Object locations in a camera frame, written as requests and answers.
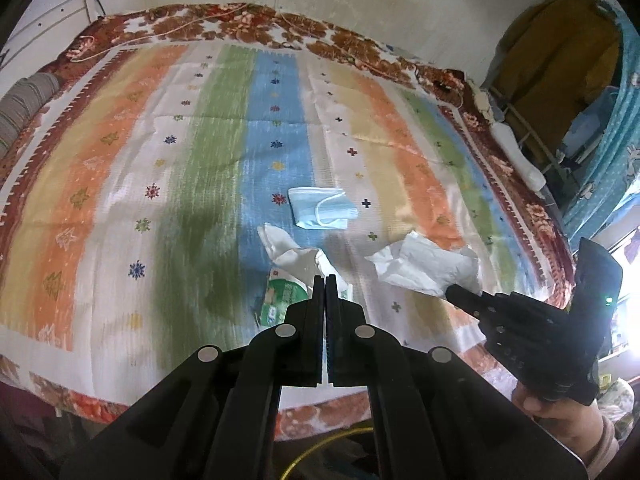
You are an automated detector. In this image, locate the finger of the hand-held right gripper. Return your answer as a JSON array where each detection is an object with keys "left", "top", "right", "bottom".
[{"left": 445, "top": 283, "right": 502, "bottom": 319}]

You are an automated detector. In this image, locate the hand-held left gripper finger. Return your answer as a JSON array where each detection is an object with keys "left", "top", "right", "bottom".
[
  {"left": 60, "top": 275, "right": 327, "bottom": 480},
  {"left": 326, "top": 274, "right": 589, "bottom": 480}
]

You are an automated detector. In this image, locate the white tissue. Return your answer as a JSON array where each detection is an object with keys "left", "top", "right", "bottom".
[
  {"left": 256, "top": 224, "right": 352, "bottom": 295},
  {"left": 364, "top": 231, "right": 484, "bottom": 298}
]

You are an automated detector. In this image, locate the blue face mask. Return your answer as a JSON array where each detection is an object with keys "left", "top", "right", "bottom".
[{"left": 288, "top": 186, "right": 360, "bottom": 231}]

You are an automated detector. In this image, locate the dark round bin gold rim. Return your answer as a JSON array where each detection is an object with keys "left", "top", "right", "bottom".
[{"left": 277, "top": 425, "right": 377, "bottom": 480}]

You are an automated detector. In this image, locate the person's right hand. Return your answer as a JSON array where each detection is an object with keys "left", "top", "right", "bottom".
[{"left": 510, "top": 379, "right": 604, "bottom": 461}]

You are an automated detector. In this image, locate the white cloth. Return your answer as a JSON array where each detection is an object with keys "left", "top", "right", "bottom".
[{"left": 489, "top": 122, "right": 547, "bottom": 192}]

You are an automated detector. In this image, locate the metal rack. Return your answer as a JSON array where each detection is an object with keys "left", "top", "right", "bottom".
[{"left": 487, "top": 85, "right": 567, "bottom": 172}]

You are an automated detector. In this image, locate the teal patterned curtain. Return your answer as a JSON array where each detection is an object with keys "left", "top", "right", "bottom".
[{"left": 562, "top": 14, "right": 640, "bottom": 242}]

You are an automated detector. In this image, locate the striped pastel blanket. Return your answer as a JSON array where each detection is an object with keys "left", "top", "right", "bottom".
[{"left": 0, "top": 42, "right": 562, "bottom": 397}]

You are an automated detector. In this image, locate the yellow coat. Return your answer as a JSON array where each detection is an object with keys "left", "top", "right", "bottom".
[{"left": 492, "top": 0, "right": 624, "bottom": 162}]

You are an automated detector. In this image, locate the brown floral blanket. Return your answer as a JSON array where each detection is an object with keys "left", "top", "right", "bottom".
[{"left": 0, "top": 2, "right": 577, "bottom": 442}]

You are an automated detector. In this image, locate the grey ribbed pillow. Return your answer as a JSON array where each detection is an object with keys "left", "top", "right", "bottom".
[{"left": 0, "top": 72, "right": 64, "bottom": 157}]

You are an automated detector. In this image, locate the white bed headboard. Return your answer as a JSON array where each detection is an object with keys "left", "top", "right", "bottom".
[{"left": 0, "top": 0, "right": 102, "bottom": 63}]

